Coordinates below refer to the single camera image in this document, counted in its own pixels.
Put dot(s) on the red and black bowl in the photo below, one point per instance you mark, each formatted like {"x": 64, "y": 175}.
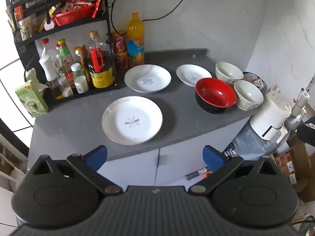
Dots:
{"x": 214, "y": 94}

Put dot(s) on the black metal rack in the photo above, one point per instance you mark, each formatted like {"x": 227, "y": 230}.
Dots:
{"x": 105, "y": 24}

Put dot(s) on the clear bottle with red cap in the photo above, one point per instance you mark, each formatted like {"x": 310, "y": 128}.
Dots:
{"x": 46, "y": 49}

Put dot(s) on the white labelled jar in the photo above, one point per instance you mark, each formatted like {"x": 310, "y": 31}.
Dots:
{"x": 81, "y": 84}

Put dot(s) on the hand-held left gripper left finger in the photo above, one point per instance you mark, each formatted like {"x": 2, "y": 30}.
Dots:
{"x": 99, "y": 153}

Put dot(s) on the soy sauce bottle yellow label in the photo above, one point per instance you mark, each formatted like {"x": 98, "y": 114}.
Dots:
{"x": 101, "y": 76}

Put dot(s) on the red plastic basket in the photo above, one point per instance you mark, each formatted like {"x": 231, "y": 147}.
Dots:
{"x": 73, "y": 14}

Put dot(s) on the green cardboard box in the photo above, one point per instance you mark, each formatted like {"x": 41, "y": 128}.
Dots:
{"x": 30, "y": 100}

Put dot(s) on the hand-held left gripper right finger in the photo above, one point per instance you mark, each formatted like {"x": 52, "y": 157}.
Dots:
{"x": 211, "y": 156}

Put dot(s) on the dark dish with packets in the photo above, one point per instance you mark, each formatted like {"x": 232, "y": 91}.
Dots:
{"x": 256, "y": 80}

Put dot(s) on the orange juice bottle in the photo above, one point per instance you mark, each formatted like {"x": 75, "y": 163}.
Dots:
{"x": 135, "y": 44}

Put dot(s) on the white power plug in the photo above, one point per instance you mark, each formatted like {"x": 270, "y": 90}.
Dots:
{"x": 49, "y": 26}

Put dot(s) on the sauce bottle with yellow cap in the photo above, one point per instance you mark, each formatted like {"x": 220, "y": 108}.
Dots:
{"x": 66, "y": 56}

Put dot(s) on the small white plate blue print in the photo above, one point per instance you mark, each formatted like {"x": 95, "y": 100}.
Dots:
{"x": 192, "y": 75}

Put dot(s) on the white ceramic bowl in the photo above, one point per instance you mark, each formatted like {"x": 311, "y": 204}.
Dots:
{"x": 228, "y": 72}
{"x": 248, "y": 95}

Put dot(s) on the grey kitchen cabinet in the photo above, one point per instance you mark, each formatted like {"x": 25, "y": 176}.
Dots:
{"x": 147, "y": 164}

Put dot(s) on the marker pen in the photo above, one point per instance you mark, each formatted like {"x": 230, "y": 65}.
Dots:
{"x": 196, "y": 173}

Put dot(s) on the red snack packet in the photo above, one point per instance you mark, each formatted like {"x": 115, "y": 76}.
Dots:
{"x": 96, "y": 6}

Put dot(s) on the cardboard boxes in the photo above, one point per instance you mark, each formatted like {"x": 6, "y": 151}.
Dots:
{"x": 297, "y": 167}

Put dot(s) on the white tissue paper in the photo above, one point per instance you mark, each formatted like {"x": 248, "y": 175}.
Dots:
{"x": 33, "y": 76}

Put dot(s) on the amber bottle with gold cap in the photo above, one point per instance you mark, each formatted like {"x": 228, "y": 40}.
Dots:
{"x": 80, "y": 56}

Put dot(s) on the yellow snack packets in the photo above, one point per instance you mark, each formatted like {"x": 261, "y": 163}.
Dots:
{"x": 25, "y": 27}

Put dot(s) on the grey plastic bag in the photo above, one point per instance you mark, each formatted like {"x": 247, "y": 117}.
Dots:
{"x": 248, "y": 140}

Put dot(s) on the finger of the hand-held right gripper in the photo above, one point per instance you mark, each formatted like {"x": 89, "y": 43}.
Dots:
{"x": 307, "y": 130}

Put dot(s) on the small clear jar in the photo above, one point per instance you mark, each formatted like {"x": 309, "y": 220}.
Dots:
{"x": 65, "y": 88}

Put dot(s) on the white plate with flower print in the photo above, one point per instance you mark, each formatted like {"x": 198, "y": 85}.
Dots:
{"x": 133, "y": 120}

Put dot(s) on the oil bottle with white cap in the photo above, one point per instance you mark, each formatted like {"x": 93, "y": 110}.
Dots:
{"x": 49, "y": 70}

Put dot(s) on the large white plate blue print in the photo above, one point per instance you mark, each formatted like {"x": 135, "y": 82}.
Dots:
{"x": 147, "y": 78}

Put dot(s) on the white kitchen appliance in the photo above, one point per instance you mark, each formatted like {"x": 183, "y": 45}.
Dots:
{"x": 268, "y": 115}

